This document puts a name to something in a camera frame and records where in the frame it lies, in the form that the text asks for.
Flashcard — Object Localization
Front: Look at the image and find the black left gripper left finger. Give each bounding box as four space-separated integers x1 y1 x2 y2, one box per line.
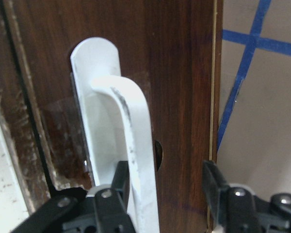
13 161 136 233

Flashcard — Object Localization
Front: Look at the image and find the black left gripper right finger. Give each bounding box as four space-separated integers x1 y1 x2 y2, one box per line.
202 160 291 233

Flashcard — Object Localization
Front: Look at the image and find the white drawer handle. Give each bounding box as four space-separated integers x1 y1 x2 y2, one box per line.
70 37 160 233

